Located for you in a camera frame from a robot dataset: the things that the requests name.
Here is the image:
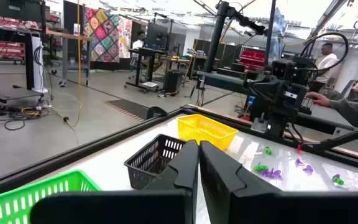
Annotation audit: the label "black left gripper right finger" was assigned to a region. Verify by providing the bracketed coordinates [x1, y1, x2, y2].
[199, 140, 358, 224]

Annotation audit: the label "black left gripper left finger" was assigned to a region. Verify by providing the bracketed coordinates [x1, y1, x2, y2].
[29, 139, 200, 224]

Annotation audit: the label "person's forearm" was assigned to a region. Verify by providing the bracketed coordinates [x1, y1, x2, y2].
[328, 98, 358, 128]

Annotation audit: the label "black backlit keyboard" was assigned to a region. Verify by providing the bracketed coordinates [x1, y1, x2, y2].
[300, 98, 314, 115]

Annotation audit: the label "person's hand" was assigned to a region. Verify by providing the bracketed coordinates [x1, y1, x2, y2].
[305, 91, 332, 108]

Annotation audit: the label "black plastic basket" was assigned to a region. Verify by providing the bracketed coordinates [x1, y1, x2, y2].
[124, 133, 186, 190]

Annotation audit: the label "red storage bins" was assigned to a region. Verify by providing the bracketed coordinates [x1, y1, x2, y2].
[240, 49, 266, 68]

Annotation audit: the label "grey keyboard shelf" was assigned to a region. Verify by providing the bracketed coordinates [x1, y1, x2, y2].
[295, 111, 356, 131]

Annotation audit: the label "grey desk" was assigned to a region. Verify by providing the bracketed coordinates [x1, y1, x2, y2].
[196, 70, 251, 95]

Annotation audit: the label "yellow plastic basket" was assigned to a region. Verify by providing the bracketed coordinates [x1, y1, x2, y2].
[177, 113, 239, 151]

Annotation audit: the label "black pole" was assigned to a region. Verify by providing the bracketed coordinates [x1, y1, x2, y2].
[203, 1, 269, 73]

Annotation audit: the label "dark striped-edge floor mat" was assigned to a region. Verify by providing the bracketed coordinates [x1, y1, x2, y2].
[105, 98, 150, 122]

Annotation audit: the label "black bin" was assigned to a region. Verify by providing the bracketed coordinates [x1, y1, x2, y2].
[164, 69, 185, 94]

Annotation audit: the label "black monitor desk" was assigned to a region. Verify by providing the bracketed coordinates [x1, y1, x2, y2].
[124, 46, 167, 94]

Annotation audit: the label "black monitor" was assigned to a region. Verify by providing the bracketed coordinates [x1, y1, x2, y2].
[145, 22, 169, 50]

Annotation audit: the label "green plastic basket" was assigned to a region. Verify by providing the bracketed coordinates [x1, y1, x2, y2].
[0, 169, 102, 224]

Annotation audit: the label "flower print cloth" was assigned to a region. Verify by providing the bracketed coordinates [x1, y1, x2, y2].
[118, 17, 133, 59]

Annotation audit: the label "colourful patchwork quilt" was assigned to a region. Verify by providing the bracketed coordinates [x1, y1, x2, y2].
[83, 6, 121, 63]

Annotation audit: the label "white panel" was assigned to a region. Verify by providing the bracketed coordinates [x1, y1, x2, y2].
[31, 35, 48, 94]

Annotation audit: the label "wooden top table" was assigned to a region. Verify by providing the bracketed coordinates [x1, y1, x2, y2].
[45, 29, 94, 86]

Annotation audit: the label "pink red boxes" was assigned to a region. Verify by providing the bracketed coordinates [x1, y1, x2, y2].
[0, 14, 40, 32]

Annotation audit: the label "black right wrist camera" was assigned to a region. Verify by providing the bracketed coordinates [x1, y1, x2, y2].
[271, 58, 296, 80]

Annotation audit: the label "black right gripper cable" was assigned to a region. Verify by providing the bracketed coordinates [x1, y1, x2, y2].
[300, 32, 350, 77]

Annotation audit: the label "black frame clamp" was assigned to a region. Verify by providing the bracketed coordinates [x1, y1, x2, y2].
[146, 106, 169, 121]

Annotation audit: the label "black table frame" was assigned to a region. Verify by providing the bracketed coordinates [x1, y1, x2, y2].
[0, 105, 358, 200]

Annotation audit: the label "yellow cable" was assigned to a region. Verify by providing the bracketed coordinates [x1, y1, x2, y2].
[63, 0, 83, 128]

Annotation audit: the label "tangle of floor cables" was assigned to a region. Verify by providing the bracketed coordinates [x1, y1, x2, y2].
[0, 104, 53, 131]

